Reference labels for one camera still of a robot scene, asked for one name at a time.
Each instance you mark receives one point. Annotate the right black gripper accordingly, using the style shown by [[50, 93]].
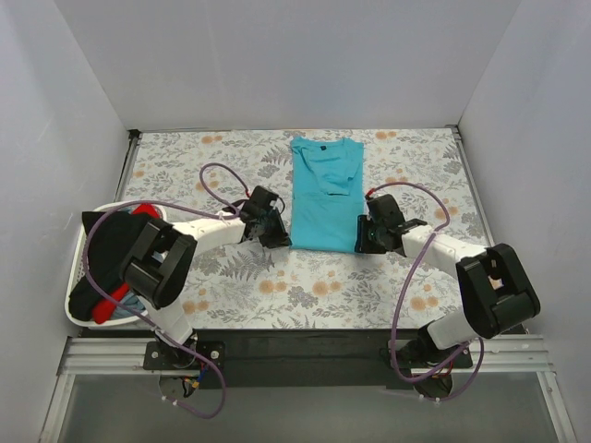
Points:
[[366, 236]]

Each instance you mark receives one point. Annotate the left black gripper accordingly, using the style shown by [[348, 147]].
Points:
[[275, 233]]

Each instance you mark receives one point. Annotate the turquoise t shirt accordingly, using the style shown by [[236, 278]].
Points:
[[327, 194]]

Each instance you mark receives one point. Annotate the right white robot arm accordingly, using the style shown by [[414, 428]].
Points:
[[495, 291]]

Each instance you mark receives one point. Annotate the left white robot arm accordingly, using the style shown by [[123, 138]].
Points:
[[157, 265]]

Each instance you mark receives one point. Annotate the floral table mat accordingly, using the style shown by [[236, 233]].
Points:
[[247, 286]]

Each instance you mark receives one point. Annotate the grey blue t shirt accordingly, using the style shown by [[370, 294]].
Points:
[[130, 300]]

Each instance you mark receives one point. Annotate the black t shirt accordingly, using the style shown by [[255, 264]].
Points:
[[108, 248]]

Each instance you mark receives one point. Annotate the white laundry basket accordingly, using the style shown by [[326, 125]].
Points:
[[77, 272]]

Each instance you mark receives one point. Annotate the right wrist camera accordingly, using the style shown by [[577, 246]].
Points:
[[385, 210]]

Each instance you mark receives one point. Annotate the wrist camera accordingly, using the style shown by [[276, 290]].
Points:
[[385, 210], [260, 202]]

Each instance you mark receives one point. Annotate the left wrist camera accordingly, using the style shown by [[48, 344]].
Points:
[[260, 202]]

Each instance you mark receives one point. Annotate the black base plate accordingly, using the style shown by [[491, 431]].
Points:
[[243, 374]]

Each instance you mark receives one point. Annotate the aluminium frame rail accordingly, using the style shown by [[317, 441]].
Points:
[[507, 353]]

